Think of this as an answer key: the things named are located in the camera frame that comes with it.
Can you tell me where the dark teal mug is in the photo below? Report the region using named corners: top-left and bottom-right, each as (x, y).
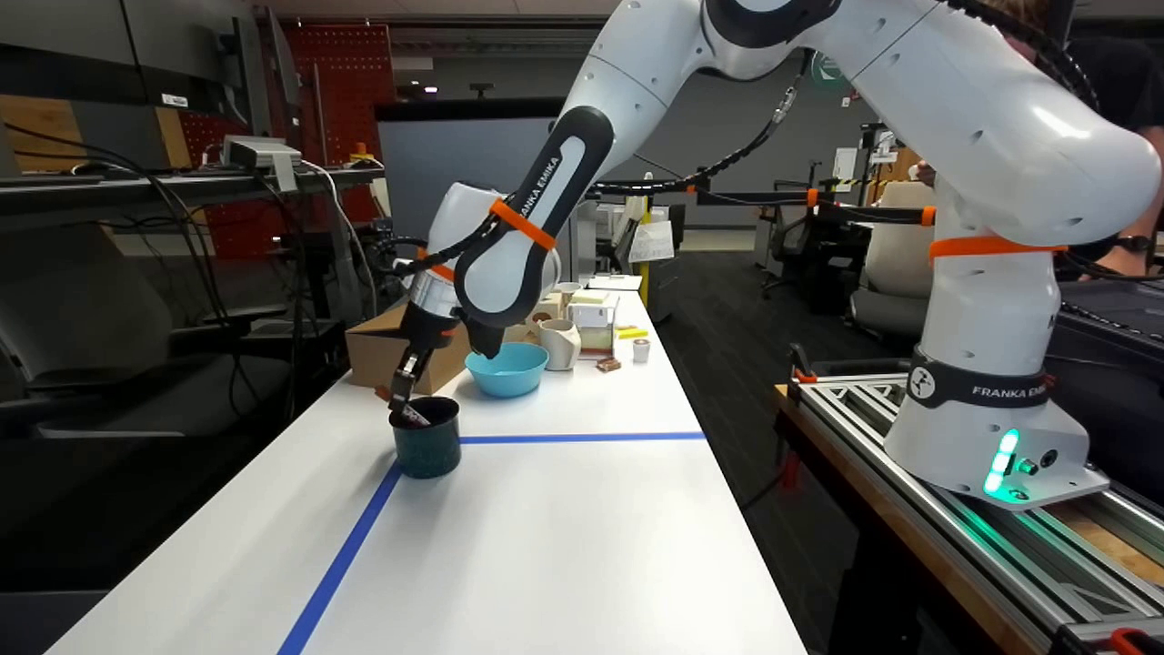
top-left (384, 392), bottom-right (467, 484)

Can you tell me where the red cabinet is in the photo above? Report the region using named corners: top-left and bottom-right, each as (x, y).
top-left (275, 18), bottom-right (401, 175)

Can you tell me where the wooden board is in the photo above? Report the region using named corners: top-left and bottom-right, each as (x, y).
top-left (1056, 497), bottom-right (1164, 594)

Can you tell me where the brown cardboard box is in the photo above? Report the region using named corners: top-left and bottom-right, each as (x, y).
top-left (343, 298), bottom-right (481, 392)

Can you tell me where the beige office chair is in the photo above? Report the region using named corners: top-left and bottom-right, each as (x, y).
top-left (843, 177), bottom-right (941, 342)

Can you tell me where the small white yellow box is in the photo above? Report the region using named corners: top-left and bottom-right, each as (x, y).
top-left (611, 320), bottom-right (658, 367)

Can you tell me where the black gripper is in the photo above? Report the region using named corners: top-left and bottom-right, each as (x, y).
top-left (384, 298), bottom-right (460, 413)

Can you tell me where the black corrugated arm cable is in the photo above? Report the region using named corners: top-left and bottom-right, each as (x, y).
top-left (597, 48), bottom-right (814, 199)

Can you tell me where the long blue tape strip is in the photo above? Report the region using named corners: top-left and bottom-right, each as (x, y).
top-left (272, 463), bottom-right (409, 655)

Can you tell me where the white power adapter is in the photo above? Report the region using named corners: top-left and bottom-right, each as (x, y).
top-left (220, 130), bottom-right (307, 198)

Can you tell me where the small white cup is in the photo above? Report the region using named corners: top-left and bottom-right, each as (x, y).
top-left (535, 318), bottom-right (586, 376)

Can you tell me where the black storage case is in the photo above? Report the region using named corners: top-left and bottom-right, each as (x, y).
top-left (1043, 272), bottom-right (1164, 501)

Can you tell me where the person in dark clothes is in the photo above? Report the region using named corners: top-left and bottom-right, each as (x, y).
top-left (1036, 0), bottom-right (1164, 286)

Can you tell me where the light blue bowl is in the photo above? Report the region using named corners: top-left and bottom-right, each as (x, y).
top-left (462, 338), bottom-right (554, 403)

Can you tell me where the aluminium rail robot stand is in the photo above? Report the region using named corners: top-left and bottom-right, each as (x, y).
top-left (770, 365), bottom-right (1164, 655)

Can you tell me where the white cable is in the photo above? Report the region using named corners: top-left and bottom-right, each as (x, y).
top-left (296, 155), bottom-right (393, 314)

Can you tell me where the grey partition panel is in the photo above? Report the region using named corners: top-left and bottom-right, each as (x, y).
top-left (376, 99), bottom-right (611, 240)

